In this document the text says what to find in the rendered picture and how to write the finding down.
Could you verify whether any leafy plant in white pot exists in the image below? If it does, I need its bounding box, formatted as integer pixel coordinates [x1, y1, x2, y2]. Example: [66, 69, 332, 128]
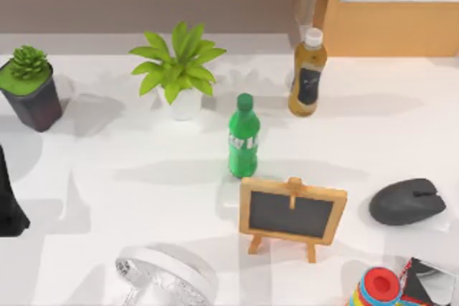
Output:
[128, 21, 227, 121]

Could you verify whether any amber bottle with white cap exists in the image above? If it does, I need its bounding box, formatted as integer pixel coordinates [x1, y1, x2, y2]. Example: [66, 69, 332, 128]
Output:
[288, 27, 328, 118]

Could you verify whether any wooden cupboard door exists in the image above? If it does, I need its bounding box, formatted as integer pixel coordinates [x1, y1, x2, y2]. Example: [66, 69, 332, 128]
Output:
[313, 0, 459, 58]

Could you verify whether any green bottle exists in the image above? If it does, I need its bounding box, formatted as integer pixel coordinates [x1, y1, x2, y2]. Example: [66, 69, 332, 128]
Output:
[227, 93, 261, 180]

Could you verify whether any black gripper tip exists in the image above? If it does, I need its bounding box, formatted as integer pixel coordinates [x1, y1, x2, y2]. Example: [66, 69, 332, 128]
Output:
[0, 145, 31, 238]

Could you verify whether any succulent in black square pot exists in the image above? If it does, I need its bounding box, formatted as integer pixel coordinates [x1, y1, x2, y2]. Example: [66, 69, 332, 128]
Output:
[0, 44, 64, 133]

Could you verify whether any stack of coloured rings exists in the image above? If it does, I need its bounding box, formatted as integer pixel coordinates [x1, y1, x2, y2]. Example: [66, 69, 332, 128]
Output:
[349, 267, 405, 306]

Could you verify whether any wooden framed blackboard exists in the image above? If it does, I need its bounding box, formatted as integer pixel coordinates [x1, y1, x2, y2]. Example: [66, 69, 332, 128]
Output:
[238, 176, 348, 264]

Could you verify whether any black computer mouse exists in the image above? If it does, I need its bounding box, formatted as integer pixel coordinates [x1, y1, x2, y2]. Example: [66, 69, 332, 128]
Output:
[369, 178, 448, 226]

